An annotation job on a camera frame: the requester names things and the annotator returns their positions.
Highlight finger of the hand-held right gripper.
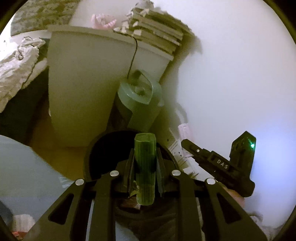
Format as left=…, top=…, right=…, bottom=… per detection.
left=181, top=138, right=211, bottom=164

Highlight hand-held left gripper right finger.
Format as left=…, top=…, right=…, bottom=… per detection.
left=156, top=147, right=269, bottom=241

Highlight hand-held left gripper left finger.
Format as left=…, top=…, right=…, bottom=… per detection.
left=23, top=148, right=136, bottom=241

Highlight green plastic bottle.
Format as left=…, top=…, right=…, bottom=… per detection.
left=134, top=133, right=157, bottom=206

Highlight black trash bin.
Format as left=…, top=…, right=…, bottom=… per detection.
left=84, top=130, right=204, bottom=241

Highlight white power strip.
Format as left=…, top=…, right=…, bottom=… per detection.
left=168, top=128, right=202, bottom=180

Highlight white cabinet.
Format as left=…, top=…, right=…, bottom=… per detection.
left=47, top=25, right=174, bottom=148

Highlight white shipping bag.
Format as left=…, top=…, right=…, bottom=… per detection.
left=13, top=214, right=36, bottom=232

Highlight dark bed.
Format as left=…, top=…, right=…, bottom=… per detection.
left=0, top=58, right=50, bottom=138

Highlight stack of books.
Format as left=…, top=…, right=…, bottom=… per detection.
left=113, top=7, right=186, bottom=56

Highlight grey plush toy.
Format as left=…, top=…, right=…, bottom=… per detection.
left=135, top=0, right=158, bottom=11

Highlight white duvet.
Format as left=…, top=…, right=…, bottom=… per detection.
left=0, top=37, right=47, bottom=112

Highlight pink toy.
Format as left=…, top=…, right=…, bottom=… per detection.
left=91, top=13, right=117, bottom=29

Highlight floral roller blind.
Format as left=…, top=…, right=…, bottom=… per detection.
left=10, top=0, right=81, bottom=37

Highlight black cable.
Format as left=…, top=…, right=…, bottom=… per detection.
left=126, top=35, right=139, bottom=80

